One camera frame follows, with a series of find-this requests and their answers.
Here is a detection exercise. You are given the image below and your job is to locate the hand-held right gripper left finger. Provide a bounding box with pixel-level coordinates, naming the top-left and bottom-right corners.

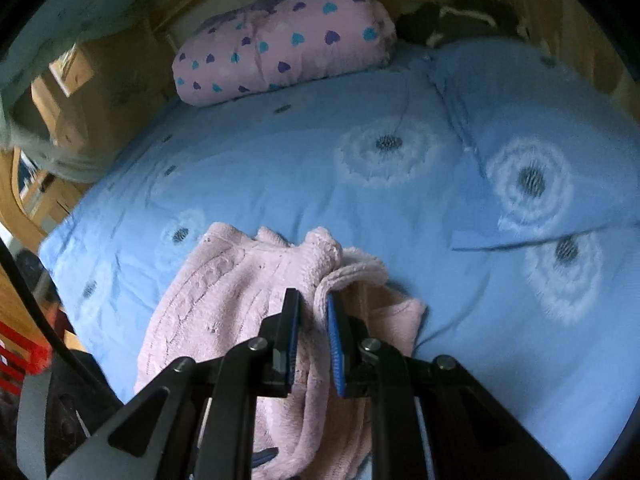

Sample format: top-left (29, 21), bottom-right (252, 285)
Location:
top-left (47, 288), bottom-right (302, 480)

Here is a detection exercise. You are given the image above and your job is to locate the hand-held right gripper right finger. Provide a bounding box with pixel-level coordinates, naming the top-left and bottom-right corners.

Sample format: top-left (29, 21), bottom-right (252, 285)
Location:
top-left (325, 292), bottom-right (571, 480)

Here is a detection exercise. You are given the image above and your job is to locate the pink knit sweater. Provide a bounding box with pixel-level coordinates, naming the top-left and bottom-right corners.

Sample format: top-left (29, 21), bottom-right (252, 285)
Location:
top-left (134, 222), bottom-right (427, 480)

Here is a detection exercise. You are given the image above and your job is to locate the blue dandelion print bed sheet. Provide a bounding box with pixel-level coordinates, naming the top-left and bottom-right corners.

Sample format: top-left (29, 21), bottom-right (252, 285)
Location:
top-left (37, 40), bottom-right (640, 480)

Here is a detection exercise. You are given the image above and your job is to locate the red plastic crate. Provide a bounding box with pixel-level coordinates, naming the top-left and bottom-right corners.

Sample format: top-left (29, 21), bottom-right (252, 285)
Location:
top-left (0, 320), bottom-right (53, 396)

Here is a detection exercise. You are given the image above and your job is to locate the pink heart-patterned pillow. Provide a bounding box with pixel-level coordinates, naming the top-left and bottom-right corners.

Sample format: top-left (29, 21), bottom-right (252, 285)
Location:
top-left (172, 0), bottom-right (398, 107)

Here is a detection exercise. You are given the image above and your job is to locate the blue dandelion print pillow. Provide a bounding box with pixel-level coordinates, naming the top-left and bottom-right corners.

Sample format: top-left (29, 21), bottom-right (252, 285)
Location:
top-left (429, 39), bottom-right (640, 252)

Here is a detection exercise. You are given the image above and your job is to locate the wooden cabinet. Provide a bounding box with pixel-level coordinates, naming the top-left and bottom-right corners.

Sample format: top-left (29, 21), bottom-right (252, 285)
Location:
top-left (30, 42), bottom-right (168, 161)

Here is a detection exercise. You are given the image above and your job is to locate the dark cloth with white trim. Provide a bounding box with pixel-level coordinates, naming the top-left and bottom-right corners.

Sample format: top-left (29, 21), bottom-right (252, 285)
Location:
top-left (395, 0), bottom-right (538, 48)

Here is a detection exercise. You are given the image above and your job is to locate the white mosquito net curtain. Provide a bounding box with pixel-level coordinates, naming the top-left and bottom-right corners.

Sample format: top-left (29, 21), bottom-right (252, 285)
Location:
top-left (0, 0), bottom-right (168, 183)

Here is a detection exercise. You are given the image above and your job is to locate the dark object with grey strap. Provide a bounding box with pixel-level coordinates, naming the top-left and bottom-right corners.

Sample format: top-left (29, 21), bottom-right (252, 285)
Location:
top-left (15, 350), bottom-right (126, 480)

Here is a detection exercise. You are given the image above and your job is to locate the black cable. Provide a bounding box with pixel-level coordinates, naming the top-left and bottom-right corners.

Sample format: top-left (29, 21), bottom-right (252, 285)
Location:
top-left (0, 237), bottom-right (71, 356)

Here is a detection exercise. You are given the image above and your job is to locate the wooden bed frame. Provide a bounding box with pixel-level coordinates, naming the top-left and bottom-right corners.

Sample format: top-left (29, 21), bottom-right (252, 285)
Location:
top-left (0, 147), bottom-right (81, 246)

